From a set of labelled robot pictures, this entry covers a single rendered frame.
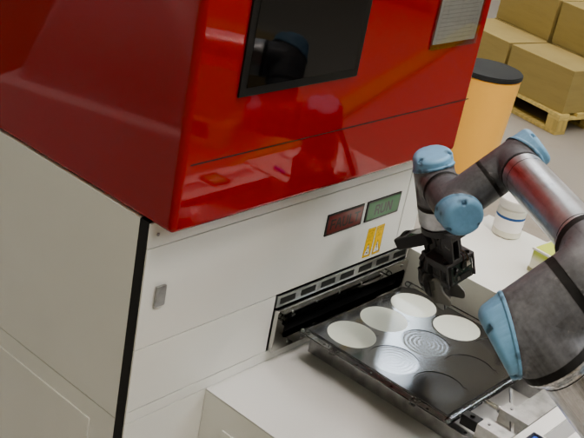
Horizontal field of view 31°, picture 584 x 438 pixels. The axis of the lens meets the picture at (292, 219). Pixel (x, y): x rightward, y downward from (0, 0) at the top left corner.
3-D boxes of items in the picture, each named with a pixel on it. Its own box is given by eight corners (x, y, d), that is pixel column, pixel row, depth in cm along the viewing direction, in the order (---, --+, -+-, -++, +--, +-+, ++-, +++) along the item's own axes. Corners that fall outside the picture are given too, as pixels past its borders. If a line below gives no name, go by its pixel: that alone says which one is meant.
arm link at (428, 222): (408, 204, 197) (441, 187, 201) (411, 225, 200) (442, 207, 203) (435, 219, 192) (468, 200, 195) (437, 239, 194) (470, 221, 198)
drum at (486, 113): (419, 154, 573) (442, 56, 549) (469, 151, 591) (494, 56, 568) (457, 181, 547) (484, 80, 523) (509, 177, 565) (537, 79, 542)
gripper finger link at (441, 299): (447, 326, 206) (444, 288, 201) (428, 313, 210) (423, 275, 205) (460, 318, 207) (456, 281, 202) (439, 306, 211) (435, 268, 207)
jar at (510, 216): (485, 230, 253) (495, 195, 249) (501, 224, 258) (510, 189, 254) (510, 242, 249) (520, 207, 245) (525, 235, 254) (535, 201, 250)
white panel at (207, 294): (115, 418, 187) (140, 217, 170) (387, 296, 245) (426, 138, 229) (126, 427, 185) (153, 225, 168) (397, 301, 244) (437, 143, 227)
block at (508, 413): (495, 421, 196) (500, 407, 195) (505, 414, 199) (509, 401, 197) (533, 442, 192) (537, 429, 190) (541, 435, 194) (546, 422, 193)
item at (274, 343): (265, 348, 211) (273, 308, 207) (394, 291, 242) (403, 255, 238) (271, 353, 210) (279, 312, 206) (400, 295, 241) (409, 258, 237)
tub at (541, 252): (524, 273, 236) (532, 246, 233) (542, 266, 241) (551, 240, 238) (551, 288, 231) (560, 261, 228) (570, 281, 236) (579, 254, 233)
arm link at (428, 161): (419, 168, 186) (404, 147, 193) (425, 220, 192) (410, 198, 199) (461, 157, 187) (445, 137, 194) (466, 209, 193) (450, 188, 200)
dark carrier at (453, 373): (307, 330, 211) (308, 328, 210) (407, 286, 235) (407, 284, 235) (447, 417, 192) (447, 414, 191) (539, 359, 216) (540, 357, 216)
